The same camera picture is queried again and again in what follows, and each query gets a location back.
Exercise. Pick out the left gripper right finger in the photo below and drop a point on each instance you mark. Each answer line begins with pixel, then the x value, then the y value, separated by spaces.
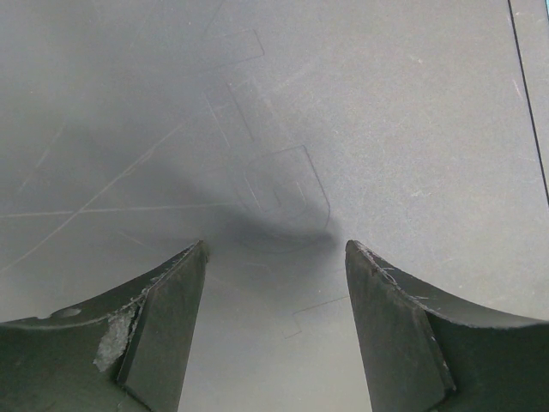
pixel 424 349

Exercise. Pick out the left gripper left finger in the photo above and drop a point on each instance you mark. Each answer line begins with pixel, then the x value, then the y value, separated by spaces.
pixel 124 350

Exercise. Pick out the black network switch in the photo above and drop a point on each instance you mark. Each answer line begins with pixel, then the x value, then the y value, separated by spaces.
pixel 274 131

